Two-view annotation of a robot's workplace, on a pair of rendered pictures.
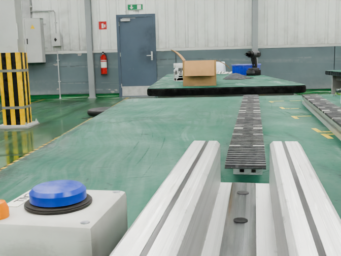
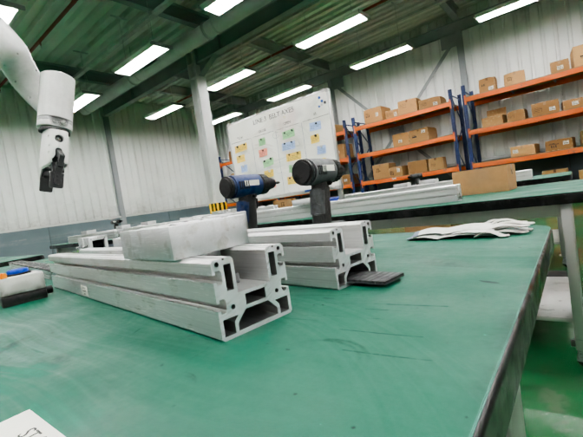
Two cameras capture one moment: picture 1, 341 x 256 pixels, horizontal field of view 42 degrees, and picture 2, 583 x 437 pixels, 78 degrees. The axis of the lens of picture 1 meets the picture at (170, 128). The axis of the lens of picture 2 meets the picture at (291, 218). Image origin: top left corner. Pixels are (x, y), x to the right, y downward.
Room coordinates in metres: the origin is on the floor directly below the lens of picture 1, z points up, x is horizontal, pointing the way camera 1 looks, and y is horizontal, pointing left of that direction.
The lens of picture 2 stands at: (-0.66, 0.38, 0.91)
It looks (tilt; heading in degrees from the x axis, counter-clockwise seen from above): 3 degrees down; 305
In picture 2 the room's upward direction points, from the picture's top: 9 degrees counter-clockwise
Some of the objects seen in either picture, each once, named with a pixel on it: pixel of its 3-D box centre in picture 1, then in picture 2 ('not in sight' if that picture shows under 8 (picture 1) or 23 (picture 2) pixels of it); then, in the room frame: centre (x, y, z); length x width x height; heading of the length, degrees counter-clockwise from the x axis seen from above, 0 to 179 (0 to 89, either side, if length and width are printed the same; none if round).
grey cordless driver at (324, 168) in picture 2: not in sight; (330, 204); (-0.23, -0.39, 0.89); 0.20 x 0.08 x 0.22; 87
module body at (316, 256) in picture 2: not in sight; (211, 252); (-0.03, -0.18, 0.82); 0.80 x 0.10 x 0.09; 169
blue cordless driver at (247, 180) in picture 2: not in sight; (258, 213); (-0.01, -0.38, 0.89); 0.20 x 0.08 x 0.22; 82
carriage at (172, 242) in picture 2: not in sight; (183, 246); (-0.24, 0.05, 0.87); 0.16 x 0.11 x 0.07; 169
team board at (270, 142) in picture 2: not in sight; (286, 194); (1.74, -2.99, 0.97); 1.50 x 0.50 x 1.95; 177
